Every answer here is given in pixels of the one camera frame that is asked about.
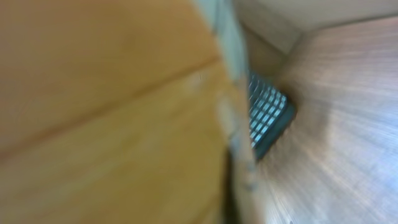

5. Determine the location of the blue yellow snack bag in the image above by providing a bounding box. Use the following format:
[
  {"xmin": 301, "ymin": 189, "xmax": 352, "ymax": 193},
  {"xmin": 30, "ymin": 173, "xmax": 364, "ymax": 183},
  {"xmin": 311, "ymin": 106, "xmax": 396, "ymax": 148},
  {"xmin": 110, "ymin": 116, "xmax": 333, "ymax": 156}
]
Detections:
[{"xmin": 1, "ymin": 0, "xmax": 250, "ymax": 223}]

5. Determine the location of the grey plastic shopping basket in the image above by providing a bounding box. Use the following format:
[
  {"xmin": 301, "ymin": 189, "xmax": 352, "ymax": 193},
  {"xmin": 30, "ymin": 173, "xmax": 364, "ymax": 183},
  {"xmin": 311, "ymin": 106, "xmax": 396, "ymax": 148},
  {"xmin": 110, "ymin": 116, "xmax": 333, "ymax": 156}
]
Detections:
[{"xmin": 248, "ymin": 71, "xmax": 297, "ymax": 161}]

